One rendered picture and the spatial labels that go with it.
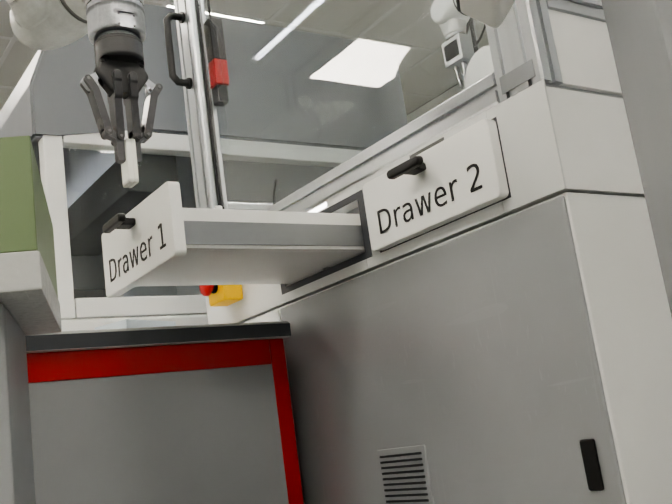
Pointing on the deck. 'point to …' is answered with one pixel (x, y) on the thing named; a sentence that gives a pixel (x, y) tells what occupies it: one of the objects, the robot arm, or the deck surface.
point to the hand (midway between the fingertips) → (129, 163)
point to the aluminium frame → (519, 27)
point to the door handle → (173, 50)
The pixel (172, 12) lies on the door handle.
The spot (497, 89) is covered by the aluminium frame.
